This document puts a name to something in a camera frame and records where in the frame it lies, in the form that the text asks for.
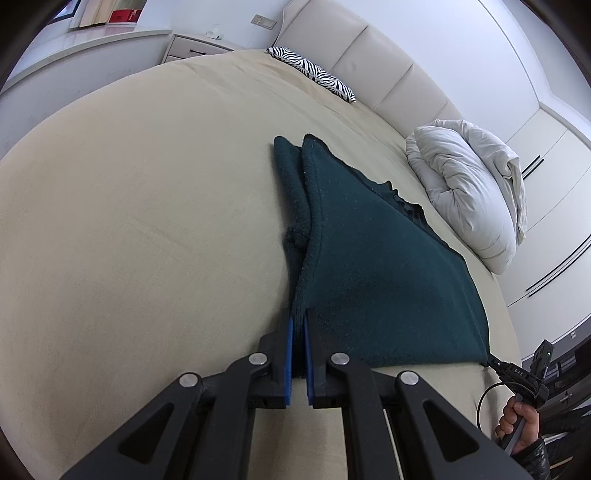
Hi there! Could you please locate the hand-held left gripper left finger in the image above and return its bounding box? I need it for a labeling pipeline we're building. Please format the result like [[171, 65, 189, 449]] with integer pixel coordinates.
[[60, 318, 295, 480]]

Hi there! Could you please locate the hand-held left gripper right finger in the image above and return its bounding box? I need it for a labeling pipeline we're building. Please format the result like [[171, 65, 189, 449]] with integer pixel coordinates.
[[305, 308, 546, 480]]

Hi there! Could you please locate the dark green knit sweater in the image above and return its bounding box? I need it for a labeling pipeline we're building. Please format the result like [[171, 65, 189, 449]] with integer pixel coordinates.
[[270, 134, 491, 370]]

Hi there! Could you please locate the person's right forearm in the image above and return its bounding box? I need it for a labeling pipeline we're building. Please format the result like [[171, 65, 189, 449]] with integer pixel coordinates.
[[510, 436, 553, 480]]

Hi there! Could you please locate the person's right hand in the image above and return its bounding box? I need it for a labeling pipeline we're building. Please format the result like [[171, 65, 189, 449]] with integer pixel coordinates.
[[495, 398, 540, 457]]

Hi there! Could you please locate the dark low furniture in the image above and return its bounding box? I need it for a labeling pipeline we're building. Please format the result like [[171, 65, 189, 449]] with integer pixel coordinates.
[[542, 344, 591, 444]]

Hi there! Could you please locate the white folded duvet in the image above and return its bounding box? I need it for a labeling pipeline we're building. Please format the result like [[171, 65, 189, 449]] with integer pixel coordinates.
[[405, 119, 528, 274]]

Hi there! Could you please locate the white wardrobe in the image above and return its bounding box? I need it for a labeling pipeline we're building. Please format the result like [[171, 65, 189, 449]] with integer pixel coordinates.
[[478, 0, 591, 361]]

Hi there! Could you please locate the bed with beige sheet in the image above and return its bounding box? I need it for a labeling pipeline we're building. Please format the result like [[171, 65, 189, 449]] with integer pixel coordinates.
[[0, 48, 523, 480]]

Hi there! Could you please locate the zebra print pillow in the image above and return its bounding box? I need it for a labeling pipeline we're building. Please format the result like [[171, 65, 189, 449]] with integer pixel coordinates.
[[267, 47, 358, 104]]

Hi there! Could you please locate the beige padded headboard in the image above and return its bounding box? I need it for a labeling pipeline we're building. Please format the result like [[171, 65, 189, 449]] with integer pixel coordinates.
[[276, 0, 465, 139]]

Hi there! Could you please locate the white nightstand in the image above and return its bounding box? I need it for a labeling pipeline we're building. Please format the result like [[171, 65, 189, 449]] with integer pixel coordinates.
[[161, 33, 237, 65]]

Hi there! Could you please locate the white bay window sill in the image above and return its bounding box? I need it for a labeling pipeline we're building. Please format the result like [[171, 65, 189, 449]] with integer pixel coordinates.
[[0, 21, 174, 160]]

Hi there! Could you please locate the beige curtain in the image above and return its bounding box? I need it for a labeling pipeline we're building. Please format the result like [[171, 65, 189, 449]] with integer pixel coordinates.
[[79, 0, 110, 28]]

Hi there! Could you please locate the black framed window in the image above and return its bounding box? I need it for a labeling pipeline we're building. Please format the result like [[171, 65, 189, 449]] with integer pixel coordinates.
[[51, 0, 82, 21]]

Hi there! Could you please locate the black cable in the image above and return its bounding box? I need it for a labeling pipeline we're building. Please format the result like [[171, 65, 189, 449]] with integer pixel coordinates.
[[477, 381, 516, 446]]

